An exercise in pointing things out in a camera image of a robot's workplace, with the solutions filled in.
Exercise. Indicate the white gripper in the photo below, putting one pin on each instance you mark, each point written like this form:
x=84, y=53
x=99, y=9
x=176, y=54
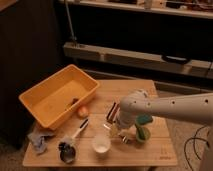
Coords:
x=117, y=125

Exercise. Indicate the silver metal fork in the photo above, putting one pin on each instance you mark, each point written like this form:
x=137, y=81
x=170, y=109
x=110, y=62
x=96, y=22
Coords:
x=125, y=137

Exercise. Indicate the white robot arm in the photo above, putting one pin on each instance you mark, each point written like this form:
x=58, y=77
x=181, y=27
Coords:
x=196, y=108

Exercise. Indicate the brown striped chocolate bar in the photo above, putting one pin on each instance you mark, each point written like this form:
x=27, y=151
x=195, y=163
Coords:
x=111, y=114

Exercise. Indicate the small white cup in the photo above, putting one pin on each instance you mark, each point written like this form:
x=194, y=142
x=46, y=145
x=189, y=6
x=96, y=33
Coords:
x=101, y=144

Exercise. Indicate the small orange ball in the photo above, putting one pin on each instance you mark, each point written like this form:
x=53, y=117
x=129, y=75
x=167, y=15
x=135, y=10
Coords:
x=83, y=112

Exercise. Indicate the small dark item in bin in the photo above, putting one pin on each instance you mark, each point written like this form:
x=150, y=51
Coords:
x=74, y=101

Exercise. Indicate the yellow plastic bin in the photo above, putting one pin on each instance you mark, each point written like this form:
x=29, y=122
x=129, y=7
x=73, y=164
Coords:
x=49, y=101

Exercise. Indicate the crumpled blue grey cloth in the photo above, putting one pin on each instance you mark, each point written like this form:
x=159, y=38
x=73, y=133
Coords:
x=37, y=139

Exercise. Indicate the grey metal shelf rail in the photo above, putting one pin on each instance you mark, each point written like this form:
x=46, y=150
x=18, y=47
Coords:
x=137, y=59

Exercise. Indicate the black handle on rail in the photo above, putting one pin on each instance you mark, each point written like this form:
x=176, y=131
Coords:
x=181, y=61

